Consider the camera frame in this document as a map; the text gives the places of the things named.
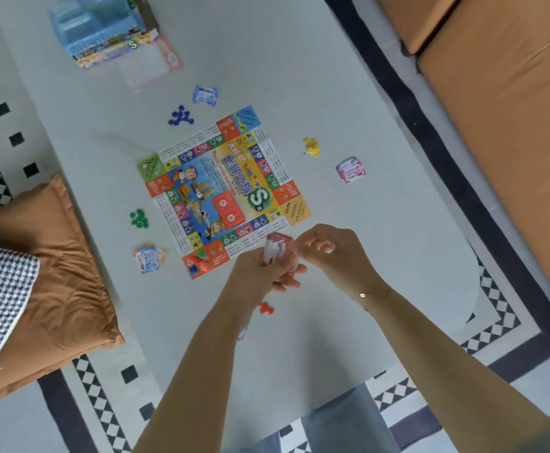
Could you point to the person's right hand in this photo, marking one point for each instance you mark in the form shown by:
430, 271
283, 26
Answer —
345, 264

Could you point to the person's left hand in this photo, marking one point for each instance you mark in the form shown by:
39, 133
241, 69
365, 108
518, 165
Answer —
246, 283

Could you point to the person's right thumb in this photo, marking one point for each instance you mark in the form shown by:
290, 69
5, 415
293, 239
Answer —
303, 259

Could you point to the person's left thumb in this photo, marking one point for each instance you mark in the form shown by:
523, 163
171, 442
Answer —
256, 258

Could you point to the deck of red-white cards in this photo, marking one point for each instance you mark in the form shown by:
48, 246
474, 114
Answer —
275, 249

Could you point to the small card under forearm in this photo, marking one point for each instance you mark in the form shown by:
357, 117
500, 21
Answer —
242, 333

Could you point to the person's left forearm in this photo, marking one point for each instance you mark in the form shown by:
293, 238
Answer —
199, 377

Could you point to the person's right forearm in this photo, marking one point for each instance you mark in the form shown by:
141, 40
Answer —
445, 353

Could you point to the pile of red tokens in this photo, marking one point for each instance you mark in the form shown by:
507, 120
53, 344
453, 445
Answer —
266, 307

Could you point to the red game pawn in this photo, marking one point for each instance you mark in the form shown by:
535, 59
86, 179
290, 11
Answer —
206, 265

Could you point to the red card deck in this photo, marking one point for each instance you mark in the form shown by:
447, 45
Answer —
229, 210

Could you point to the colourful square game board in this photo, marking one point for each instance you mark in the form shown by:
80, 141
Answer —
227, 183

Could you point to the pink card stack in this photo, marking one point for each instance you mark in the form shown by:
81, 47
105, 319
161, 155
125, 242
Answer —
350, 170

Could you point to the orange and blue card stack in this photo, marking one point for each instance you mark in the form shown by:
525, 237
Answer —
149, 258

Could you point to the pile of yellow tokens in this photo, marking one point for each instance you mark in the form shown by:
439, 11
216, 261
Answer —
311, 146

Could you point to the pile of green tokens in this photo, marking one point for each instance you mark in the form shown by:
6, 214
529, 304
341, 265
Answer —
139, 218

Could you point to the black and white patterned rug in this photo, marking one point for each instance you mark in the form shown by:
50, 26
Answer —
445, 183

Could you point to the pile of blue tokens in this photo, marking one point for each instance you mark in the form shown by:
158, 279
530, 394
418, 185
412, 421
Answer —
180, 115

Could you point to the person's blue jeans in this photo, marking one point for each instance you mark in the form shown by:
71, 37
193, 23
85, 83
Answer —
345, 426

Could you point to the brown floor cushion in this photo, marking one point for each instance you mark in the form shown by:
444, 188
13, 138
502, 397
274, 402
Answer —
62, 287

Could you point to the pink clear plastic sheet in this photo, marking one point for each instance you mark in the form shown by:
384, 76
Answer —
149, 65

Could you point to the large orange sofa cushion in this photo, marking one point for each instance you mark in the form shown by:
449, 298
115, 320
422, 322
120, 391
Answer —
515, 127

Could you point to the colourful game box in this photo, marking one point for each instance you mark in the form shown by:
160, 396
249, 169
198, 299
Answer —
114, 47

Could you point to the small orange sofa cushion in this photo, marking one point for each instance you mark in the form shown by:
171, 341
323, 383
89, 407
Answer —
412, 18

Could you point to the light blue plastic tray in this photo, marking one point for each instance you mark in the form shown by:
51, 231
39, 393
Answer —
90, 21

